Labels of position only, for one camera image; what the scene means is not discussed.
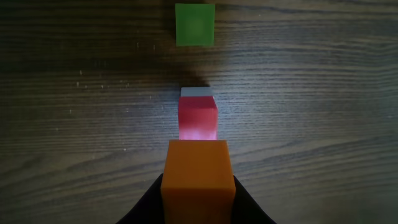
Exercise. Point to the green cube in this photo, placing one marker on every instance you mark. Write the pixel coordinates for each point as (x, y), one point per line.
(195, 25)

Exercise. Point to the white cube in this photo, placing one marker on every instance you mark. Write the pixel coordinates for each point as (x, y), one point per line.
(196, 91)

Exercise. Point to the orange cube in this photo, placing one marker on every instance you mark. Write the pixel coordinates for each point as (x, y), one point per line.
(197, 180)

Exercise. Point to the red cube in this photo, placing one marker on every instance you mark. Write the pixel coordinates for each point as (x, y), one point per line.
(197, 118)

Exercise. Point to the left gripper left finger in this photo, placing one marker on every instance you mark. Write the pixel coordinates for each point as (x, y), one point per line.
(149, 208)

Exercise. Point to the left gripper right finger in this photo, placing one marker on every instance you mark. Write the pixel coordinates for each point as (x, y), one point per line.
(245, 211)

